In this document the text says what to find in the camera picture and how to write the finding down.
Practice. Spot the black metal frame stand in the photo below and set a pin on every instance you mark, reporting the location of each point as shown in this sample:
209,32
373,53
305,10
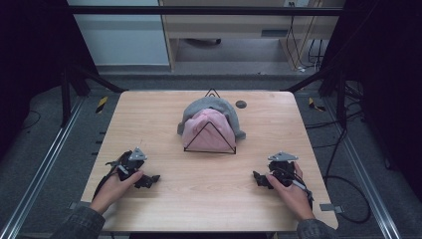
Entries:
65,99
341,99

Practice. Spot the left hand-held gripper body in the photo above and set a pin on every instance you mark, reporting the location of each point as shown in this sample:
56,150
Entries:
127,164

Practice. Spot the aluminium floor rail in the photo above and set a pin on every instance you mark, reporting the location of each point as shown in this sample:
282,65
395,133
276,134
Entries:
360,166
41,169

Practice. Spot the grey round table grommet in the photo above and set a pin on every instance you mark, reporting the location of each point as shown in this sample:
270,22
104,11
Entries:
241,104

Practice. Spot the black metal crossbar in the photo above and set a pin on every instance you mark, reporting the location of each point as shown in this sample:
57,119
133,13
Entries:
199,10

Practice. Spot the white cabinet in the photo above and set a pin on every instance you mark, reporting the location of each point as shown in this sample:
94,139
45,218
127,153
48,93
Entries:
122,40

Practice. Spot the light wooden desk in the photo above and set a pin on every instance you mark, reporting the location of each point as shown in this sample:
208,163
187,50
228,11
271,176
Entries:
232,28

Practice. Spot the person's right hand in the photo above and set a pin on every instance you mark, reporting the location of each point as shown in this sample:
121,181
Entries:
293,199

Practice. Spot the grey knitted beanie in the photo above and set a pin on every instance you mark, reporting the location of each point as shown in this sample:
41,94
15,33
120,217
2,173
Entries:
212,103

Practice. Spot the person's left hand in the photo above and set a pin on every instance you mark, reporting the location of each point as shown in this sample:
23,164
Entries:
111,194

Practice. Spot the pink knitted beanie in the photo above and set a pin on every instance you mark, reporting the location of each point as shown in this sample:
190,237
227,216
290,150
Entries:
209,139

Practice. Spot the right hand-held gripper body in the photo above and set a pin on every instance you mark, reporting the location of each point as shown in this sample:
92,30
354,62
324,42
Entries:
282,167

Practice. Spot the yellow black tape strip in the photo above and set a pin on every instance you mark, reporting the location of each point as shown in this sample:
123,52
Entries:
314,105

